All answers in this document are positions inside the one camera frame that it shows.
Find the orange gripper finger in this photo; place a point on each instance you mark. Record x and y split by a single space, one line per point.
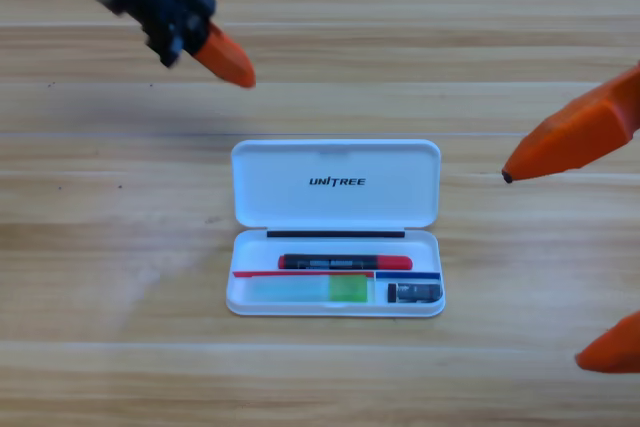
575 137
617 352

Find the green translucent highlighter pen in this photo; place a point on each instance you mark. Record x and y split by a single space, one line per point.
345 288

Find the white Unitree pencil case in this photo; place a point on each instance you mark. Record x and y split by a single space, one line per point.
300 207

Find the red and black marker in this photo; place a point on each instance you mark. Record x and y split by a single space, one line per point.
345 262

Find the black eraser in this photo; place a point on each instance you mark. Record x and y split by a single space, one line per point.
415 292

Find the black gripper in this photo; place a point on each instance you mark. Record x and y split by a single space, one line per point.
170 12

